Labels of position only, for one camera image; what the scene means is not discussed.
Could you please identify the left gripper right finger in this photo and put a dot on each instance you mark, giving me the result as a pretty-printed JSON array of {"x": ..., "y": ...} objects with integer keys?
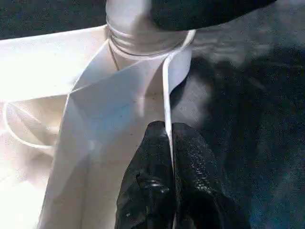
[{"x": 205, "y": 191}]

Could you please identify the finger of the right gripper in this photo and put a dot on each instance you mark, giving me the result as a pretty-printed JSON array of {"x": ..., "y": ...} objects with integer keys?
[{"x": 200, "y": 12}]

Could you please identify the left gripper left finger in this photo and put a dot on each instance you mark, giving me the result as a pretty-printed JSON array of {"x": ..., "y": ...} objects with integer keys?
[{"x": 147, "y": 186}]

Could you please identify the white plastic table leg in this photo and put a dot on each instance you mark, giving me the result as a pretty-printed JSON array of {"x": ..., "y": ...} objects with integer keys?
[{"x": 131, "y": 28}]

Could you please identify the white plastic table top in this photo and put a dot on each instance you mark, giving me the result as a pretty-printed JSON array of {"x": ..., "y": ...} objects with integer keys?
[{"x": 71, "y": 114}]

